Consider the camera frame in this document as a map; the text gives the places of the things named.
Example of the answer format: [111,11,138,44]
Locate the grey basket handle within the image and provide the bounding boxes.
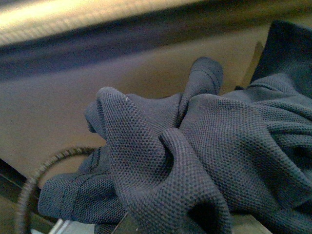
[15,147,96,234]

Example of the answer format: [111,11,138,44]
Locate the dark blue polo shirt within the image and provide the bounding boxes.
[38,21,312,234]

